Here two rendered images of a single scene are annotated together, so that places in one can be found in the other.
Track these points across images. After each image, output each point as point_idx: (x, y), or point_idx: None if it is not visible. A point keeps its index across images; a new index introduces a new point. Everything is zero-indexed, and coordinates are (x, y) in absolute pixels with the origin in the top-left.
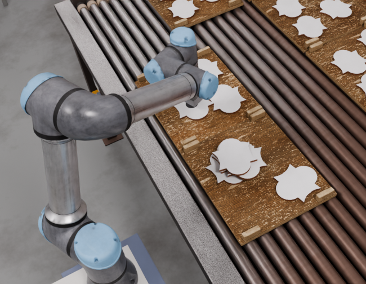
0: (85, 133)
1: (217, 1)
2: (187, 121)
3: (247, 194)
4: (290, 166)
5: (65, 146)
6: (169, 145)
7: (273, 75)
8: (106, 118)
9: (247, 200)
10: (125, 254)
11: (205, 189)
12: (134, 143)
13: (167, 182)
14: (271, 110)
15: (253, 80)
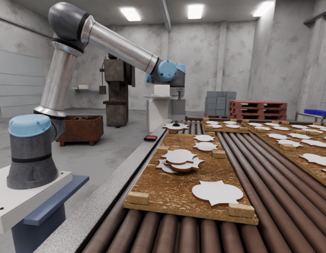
0: (51, 14)
1: (234, 128)
2: (174, 146)
3: (168, 180)
4: (220, 181)
5: (59, 52)
6: (154, 150)
7: (248, 151)
8: (66, 8)
9: (164, 183)
10: (62, 174)
11: (145, 167)
12: (139, 146)
13: (132, 160)
14: (232, 160)
15: (232, 151)
